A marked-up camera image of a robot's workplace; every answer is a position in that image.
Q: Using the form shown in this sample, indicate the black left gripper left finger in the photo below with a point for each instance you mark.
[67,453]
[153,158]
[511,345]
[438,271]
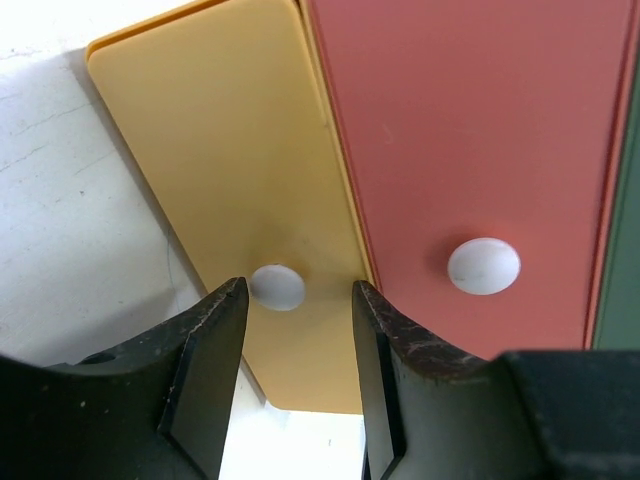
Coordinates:
[156,406]

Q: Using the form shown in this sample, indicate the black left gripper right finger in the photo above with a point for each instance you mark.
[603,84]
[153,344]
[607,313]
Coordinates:
[434,411]

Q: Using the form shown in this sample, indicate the green drawer tray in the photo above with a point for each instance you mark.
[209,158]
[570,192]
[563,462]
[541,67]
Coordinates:
[617,322]

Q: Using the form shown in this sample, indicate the salmon drawer tray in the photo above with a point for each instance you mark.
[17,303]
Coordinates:
[479,135]

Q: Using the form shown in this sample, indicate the yellow drawer tray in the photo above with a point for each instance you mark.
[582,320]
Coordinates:
[224,108]

